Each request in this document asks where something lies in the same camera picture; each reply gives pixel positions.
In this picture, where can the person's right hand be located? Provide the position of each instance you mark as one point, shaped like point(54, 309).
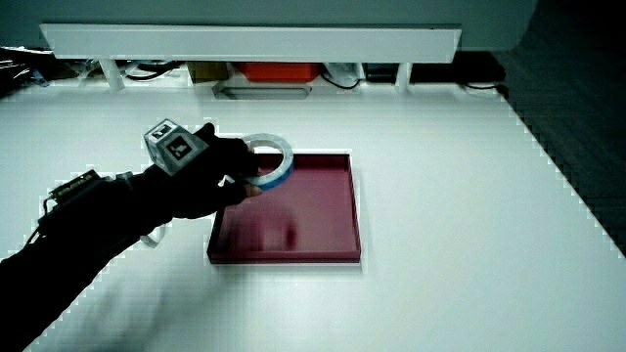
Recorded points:
point(205, 186)

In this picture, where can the blue tape roll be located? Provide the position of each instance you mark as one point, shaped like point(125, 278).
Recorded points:
point(286, 168)

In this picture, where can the dark red tray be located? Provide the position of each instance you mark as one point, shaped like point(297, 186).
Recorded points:
point(303, 220)

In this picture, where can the brown cardboard box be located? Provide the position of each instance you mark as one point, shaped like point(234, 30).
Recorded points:
point(208, 72)

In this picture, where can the orange box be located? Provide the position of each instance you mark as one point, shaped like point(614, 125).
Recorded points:
point(279, 71)

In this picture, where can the white desk shelf riser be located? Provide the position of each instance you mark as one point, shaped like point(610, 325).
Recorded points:
point(254, 43)

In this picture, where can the white bag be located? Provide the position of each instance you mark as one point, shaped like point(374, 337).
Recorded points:
point(342, 71)

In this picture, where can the black box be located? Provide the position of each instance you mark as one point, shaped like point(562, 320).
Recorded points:
point(460, 66)

